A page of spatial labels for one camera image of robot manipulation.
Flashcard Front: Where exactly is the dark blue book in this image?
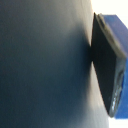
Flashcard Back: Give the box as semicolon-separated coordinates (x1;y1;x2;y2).
0;0;112;128

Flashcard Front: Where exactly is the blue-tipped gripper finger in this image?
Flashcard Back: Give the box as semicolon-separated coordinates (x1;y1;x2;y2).
90;12;128;119

